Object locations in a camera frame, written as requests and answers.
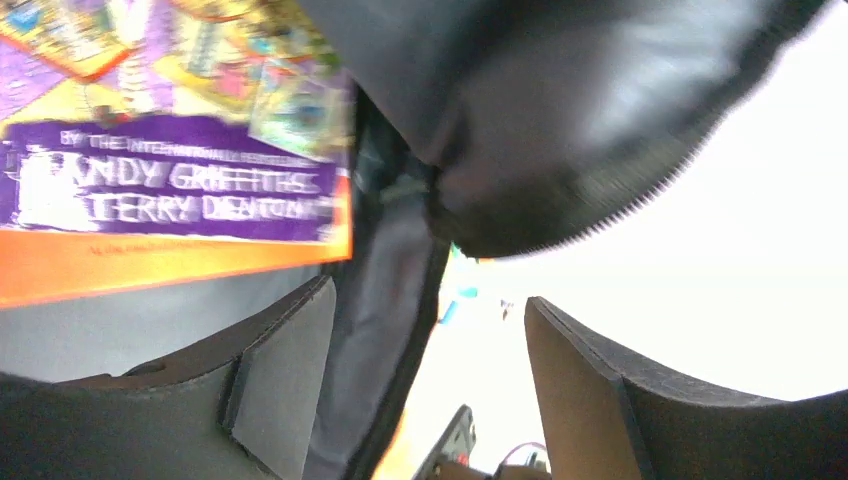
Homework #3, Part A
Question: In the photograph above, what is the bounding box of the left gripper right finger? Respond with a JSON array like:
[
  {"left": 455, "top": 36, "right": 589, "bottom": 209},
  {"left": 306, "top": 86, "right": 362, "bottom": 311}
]
[{"left": 525, "top": 297, "right": 847, "bottom": 480}]

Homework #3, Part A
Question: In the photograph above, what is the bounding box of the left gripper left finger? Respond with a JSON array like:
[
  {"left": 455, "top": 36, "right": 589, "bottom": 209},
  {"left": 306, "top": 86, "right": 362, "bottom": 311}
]
[{"left": 1, "top": 276, "right": 336, "bottom": 480}]

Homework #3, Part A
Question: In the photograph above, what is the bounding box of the purple Treehouse book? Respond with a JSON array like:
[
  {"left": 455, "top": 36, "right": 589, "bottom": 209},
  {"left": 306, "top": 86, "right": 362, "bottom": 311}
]
[{"left": 1, "top": 1, "right": 354, "bottom": 308}]

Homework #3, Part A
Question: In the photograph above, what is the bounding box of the black backpack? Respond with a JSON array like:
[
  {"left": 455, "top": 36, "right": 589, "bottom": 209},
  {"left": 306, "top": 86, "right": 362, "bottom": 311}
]
[{"left": 0, "top": 0, "right": 829, "bottom": 480}]

